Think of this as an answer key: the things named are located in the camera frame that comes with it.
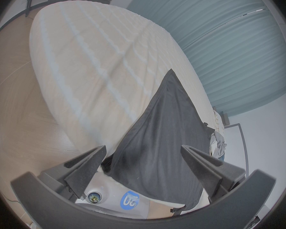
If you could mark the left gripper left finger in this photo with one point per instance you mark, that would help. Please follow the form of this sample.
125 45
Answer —
85 170

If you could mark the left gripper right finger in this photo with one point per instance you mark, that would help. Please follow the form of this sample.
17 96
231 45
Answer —
205 173

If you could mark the black T-shirt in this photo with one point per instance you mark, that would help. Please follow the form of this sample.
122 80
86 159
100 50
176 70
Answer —
162 139

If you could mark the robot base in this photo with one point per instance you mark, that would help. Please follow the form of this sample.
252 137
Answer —
109 194

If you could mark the pile of clothes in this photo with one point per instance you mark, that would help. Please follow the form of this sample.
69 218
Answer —
218 145

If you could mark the bed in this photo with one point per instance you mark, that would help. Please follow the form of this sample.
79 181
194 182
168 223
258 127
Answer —
97 68

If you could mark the white printed pillow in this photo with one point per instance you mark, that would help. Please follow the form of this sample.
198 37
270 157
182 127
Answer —
217 120

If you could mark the grey bedside table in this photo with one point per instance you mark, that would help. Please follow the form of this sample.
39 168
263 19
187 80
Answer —
225 119

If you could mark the blue-green curtain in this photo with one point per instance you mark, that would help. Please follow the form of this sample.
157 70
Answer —
228 44

